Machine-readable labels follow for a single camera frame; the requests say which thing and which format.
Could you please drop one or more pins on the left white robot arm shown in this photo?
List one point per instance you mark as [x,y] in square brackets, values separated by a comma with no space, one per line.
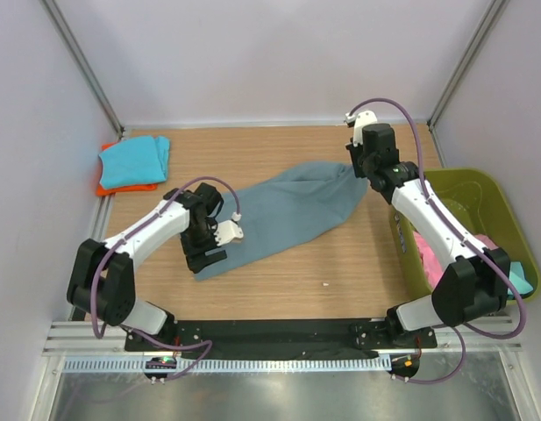
[102,282]

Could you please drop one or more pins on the olive green plastic basket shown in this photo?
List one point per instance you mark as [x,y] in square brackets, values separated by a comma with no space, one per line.
[480,205]

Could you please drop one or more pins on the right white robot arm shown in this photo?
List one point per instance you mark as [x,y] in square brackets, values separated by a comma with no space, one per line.
[474,282]

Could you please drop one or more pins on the pink t shirt in basket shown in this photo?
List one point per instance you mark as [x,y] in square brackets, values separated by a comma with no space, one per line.
[431,266]

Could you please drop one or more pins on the aluminium corner post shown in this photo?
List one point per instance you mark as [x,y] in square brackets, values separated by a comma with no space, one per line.
[74,49]
[480,35]

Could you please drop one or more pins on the right aluminium corner post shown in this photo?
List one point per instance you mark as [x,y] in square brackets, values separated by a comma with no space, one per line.
[480,35]

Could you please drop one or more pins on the grey blue t shirt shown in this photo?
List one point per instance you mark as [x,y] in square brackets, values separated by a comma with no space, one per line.
[292,208]

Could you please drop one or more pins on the turquoise t shirt in basket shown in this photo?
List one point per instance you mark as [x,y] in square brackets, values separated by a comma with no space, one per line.
[518,279]

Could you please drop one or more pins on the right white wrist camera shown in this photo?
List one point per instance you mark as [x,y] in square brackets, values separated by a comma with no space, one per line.
[357,121]

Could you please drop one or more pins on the left aluminium corner post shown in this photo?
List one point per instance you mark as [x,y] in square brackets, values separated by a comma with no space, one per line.
[74,49]

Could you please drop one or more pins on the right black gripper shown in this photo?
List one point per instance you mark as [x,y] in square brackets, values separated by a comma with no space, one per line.
[355,150]

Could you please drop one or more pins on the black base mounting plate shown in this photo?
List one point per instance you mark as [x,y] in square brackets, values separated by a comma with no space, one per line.
[193,345]

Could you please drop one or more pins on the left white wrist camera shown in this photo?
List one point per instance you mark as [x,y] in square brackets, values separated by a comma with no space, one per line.
[228,231]

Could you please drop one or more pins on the folded turquoise t shirt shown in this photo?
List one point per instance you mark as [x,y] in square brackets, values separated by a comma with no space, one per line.
[162,147]

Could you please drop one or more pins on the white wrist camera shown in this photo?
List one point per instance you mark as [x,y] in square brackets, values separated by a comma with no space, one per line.
[228,231]
[357,121]

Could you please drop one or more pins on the folded orange t shirt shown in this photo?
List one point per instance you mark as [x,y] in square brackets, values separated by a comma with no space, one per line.
[125,187]

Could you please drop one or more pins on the white slotted cable duct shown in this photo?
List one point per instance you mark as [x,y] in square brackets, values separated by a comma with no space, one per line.
[226,364]

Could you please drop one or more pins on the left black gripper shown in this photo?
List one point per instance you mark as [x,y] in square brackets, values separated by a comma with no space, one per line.
[196,257]

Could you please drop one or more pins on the aluminium front frame rail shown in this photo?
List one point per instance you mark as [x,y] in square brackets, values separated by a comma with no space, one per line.
[78,337]

